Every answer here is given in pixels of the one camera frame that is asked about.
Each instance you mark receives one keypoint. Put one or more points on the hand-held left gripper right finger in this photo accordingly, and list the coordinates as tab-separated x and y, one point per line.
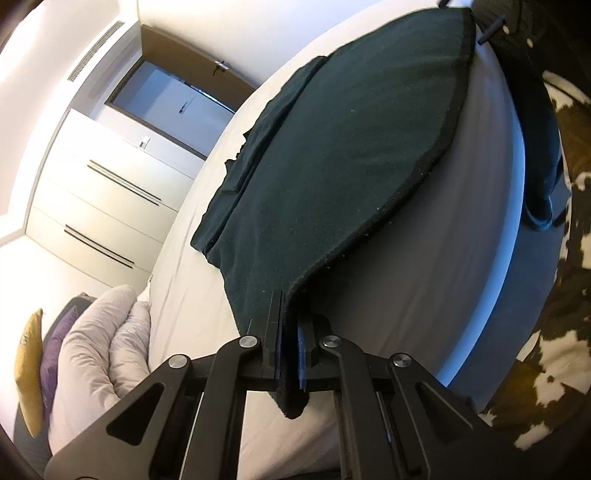
302	348

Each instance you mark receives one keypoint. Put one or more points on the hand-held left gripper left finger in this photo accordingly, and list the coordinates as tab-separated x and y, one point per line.
272	332

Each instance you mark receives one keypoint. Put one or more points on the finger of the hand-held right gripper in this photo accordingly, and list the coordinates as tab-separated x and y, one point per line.
490	30

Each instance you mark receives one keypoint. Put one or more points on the dark green sweater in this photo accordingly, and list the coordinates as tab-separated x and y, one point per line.
346	138

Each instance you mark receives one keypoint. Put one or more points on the white bed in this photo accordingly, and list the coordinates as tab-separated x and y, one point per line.
438	277

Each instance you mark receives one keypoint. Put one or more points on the white folded duvet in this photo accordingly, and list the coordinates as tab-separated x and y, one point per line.
101	350

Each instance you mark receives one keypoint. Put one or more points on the grey headboard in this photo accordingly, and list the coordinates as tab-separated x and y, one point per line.
81	302

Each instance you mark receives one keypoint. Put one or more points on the purple pillow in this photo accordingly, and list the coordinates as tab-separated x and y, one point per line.
55	350

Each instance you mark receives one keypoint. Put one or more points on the white wardrobe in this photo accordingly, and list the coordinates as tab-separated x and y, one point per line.
92	198

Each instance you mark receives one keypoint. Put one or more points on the yellow pillow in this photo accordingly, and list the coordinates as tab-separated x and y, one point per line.
30	369

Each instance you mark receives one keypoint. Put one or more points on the brown white cowhide rug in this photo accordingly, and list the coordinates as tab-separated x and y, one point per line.
568	323

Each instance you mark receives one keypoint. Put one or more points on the brown wooden door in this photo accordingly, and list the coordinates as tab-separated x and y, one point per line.
194	55

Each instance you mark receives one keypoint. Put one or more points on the ceiling air vent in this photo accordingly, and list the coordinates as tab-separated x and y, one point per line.
94	51

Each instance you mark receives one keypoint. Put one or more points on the white light switch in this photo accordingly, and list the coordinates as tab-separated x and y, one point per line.
143	142

